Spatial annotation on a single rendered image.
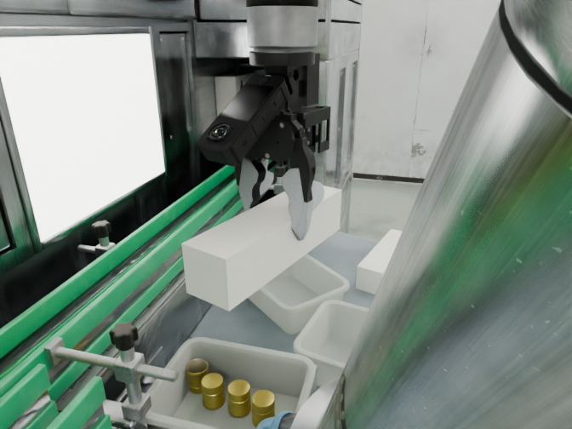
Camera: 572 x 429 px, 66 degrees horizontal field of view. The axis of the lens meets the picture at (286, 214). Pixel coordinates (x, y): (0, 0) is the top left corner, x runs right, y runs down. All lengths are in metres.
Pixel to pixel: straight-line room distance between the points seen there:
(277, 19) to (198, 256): 0.25
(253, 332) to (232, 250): 0.49
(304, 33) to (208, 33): 0.83
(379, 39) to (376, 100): 0.48
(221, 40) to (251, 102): 0.82
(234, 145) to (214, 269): 0.12
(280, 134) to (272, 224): 0.10
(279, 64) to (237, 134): 0.09
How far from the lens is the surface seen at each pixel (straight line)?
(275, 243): 0.49
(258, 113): 0.45
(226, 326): 0.94
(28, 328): 0.70
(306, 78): 0.52
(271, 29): 0.47
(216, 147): 0.43
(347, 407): 0.17
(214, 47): 1.29
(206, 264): 0.45
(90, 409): 0.55
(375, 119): 4.01
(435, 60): 3.94
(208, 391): 0.73
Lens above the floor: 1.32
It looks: 23 degrees down
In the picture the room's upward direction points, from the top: straight up
